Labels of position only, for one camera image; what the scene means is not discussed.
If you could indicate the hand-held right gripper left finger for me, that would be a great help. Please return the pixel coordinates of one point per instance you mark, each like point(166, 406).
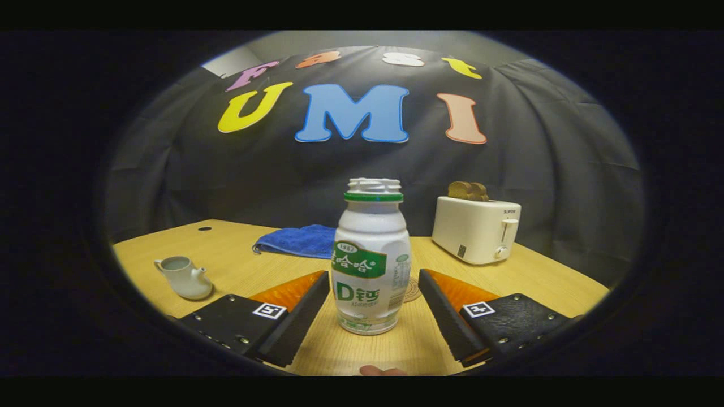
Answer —
point(305, 322)

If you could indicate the white ceramic teacup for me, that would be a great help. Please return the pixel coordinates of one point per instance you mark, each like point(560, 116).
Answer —
point(184, 280)

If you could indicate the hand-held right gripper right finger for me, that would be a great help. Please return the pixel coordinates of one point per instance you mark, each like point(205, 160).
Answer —
point(447, 322)

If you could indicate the brown bread slice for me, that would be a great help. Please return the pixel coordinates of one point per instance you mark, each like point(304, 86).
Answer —
point(468, 191)

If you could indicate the black backdrop cloth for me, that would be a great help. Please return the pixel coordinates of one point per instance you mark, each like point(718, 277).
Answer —
point(198, 181)

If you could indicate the blue towel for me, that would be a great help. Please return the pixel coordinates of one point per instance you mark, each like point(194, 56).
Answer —
point(300, 240)

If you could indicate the white green-label water bottle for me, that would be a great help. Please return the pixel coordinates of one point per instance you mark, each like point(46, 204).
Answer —
point(370, 243)

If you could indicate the white toaster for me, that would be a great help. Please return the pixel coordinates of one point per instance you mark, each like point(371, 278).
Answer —
point(472, 229)

